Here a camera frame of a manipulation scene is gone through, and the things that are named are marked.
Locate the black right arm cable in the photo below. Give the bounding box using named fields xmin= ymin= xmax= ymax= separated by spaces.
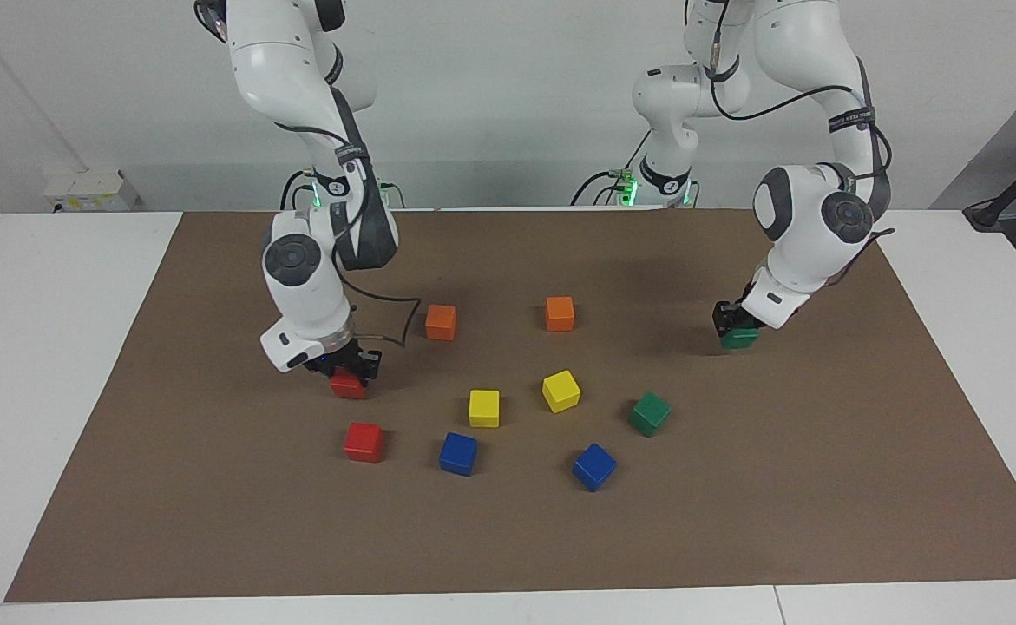
xmin=275 ymin=120 xmax=423 ymax=350

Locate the brown table mat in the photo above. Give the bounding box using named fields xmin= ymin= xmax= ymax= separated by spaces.
xmin=4 ymin=208 xmax=1016 ymax=604

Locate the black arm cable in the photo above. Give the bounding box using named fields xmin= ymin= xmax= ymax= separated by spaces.
xmin=705 ymin=0 xmax=897 ymax=289
xmin=275 ymin=120 xmax=423 ymax=350

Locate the yellow cube block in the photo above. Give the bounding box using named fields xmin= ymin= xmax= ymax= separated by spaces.
xmin=469 ymin=389 xmax=501 ymax=429
xmin=541 ymin=370 xmax=581 ymax=414

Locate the blue cube block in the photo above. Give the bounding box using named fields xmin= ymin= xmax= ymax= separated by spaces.
xmin=438 ymin=431 xmax=479 ymax=477
xmin=572 ymin=443 xmax=618 ymax=493

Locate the black base cable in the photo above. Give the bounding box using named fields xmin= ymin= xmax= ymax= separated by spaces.
xmin=569 ymin=130 xmax=652 ymax=207
xmin=279 ymin=168 xmax=316 ymax=211

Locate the white socket box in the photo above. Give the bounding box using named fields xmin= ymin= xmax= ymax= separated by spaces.
xmin=43 ymin=168 xmax=141 ymax=213

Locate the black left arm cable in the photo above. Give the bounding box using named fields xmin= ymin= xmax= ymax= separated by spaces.
xmin=705 ymin=0 xmax=897 ymax=289

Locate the black stand pole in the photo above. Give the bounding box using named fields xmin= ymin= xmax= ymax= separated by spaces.
xmin=963 ymin=137 xmax=1016 ymax=232

